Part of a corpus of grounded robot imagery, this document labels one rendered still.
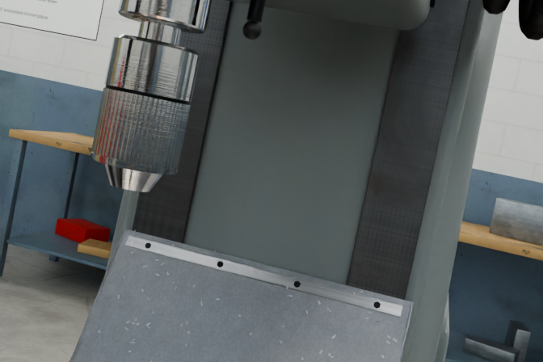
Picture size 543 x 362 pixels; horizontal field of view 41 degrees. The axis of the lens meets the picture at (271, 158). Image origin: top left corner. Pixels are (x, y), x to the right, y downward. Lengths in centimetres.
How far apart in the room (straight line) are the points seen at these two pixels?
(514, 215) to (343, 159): 335
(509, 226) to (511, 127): 76
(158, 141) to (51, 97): 493
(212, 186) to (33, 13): 474
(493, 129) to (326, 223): 386
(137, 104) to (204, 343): 42
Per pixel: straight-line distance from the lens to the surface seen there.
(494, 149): 457
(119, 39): 38
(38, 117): 534
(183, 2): 38
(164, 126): 38
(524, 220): 406
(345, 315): 74
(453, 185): 76
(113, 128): 38
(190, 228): 78
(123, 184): 39
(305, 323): 74
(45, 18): 541
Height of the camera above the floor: 124
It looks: 3 degrees down
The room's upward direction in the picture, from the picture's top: 12 degrees clockwise
